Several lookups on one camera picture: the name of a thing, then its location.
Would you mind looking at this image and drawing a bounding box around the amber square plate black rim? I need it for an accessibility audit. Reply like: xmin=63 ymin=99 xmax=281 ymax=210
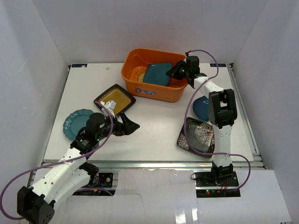
xmin=93 ymin=84 xmax=136 ymax=116

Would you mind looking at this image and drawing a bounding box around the blue leaf-shaped plate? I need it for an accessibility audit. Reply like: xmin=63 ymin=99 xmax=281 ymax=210
xmin=192 ymin=96 xmax=209 ymax=122

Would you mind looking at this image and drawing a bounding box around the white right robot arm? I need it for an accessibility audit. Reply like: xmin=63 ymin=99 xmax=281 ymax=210
xmin=166 ymin=53 xmax=237 ymax=186

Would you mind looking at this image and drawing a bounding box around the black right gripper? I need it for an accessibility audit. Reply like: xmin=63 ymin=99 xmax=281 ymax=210
xmin=166 ymin=60 xmax=190 ymax=81

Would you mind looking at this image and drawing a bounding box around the dark teal square plate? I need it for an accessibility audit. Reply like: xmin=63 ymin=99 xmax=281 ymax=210
xmin=143 ymin=63 xmax=172 ymax=86

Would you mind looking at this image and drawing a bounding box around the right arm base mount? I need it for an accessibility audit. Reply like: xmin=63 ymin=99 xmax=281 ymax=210
xmin=190 ymin=164 xmax=241 ymax=198

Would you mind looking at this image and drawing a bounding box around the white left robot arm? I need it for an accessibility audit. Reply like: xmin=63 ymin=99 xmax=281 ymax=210
xmin=17 ymin=112 xmax=140 ymax=224

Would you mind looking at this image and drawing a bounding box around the orange plastic bin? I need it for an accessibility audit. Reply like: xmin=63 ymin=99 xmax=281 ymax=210
xmin=121 ymin=48 xmax=187 ymax=103

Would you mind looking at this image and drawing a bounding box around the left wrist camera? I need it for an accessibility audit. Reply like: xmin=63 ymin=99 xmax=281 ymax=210
xmin=94 ymin=100 xmax=116 ymax=118

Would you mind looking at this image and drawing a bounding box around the small yellow square dish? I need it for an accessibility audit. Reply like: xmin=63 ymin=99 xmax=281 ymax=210
xmin=138 ymin=73 xmax=145 ymax=83

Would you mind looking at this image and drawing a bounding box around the teal round scalloped plate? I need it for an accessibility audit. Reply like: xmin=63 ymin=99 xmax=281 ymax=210
xmin=63 ymin=109 xmax=94 ymax=141

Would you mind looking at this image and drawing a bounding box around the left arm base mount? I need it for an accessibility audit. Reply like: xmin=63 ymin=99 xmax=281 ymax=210
xmin=78 ymin=162 xmax=114 ymax=195

